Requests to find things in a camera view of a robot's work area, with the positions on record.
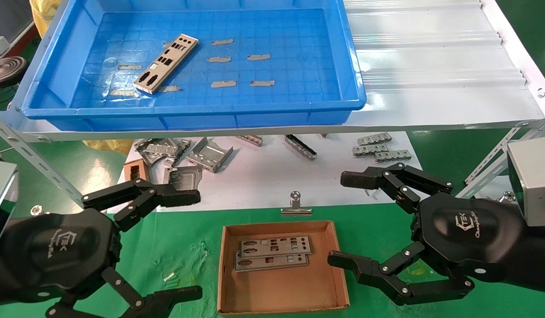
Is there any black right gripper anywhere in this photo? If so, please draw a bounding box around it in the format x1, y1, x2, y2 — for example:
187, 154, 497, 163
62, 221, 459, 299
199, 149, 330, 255
328, 163, 545, 306

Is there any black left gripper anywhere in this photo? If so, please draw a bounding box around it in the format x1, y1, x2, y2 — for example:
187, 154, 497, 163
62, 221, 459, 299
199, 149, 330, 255
0, 178, 203, 318

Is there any silver metal IO shield plate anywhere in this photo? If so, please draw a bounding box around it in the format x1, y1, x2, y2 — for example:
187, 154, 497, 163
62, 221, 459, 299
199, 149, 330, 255
133, 34, 199, 94
234, 252, 309, 272
239, 236, 313, 259

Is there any shallow cardboard box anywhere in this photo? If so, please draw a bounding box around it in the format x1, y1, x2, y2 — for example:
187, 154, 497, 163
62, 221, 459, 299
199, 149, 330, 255
217, 220, 350, 316

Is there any blue plastic tray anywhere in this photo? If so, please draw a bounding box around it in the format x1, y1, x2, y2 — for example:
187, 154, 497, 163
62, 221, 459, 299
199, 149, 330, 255
22, 0, 367, 132

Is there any green table cloth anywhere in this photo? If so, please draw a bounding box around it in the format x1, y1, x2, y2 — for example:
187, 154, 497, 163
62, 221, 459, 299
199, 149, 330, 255
30, 204, 545, 318

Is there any grey toothed connector strip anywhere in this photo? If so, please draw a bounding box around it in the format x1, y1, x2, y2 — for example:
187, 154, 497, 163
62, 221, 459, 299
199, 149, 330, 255
374, 150, 412, 163
357, 132, 393, 146
352, 144, 390, 156

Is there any grey stamped metal panel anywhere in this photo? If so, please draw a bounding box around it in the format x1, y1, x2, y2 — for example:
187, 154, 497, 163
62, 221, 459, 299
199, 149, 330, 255
163, 166, 203, 193

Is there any yellow plastic bag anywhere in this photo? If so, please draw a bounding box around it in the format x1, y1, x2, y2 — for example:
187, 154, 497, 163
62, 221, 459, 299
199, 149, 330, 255
83, 139, 134, 154
30, 0, 61, 38

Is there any white table sheet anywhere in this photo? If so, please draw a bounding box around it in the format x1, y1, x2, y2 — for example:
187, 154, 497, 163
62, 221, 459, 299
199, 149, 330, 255
118, 131, 425, 212

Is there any white metal shelf board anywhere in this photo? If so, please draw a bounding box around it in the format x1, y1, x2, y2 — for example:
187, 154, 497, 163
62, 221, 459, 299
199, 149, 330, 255
0, 0, 545, 143

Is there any black round disc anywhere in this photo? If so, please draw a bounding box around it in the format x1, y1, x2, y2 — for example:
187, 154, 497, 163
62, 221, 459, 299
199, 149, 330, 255
0, 56, 28, 87

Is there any slotted silver metal bracket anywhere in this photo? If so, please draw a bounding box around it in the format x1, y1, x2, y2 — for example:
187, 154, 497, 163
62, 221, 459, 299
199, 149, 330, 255
166, 139, 192, 167
136, 138, 181, 167

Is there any dark metal rail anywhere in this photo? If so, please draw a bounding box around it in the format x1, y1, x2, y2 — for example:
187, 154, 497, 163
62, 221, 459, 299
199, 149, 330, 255
284, 135, 318, 161

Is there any bent silver metal bracket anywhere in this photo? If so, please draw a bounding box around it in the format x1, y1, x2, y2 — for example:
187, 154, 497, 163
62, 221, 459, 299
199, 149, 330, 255
185, 137, 234, 174

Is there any perforated white shelf post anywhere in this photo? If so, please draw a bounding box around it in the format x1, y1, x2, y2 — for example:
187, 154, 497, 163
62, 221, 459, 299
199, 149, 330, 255
457, 116, 545, 199
0, 113, 85, 207

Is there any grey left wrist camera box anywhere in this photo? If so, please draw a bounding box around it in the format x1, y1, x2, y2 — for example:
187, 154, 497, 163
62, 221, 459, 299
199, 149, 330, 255
0, 160, 19, 248

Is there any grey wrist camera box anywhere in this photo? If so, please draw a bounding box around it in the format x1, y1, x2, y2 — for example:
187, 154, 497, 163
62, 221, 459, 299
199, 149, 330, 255
0, 160, 19, 248
507, 136, 545, 227

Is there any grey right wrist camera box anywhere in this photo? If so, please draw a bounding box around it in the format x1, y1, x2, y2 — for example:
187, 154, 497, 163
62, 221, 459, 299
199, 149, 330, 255
507, 136, 545, 227

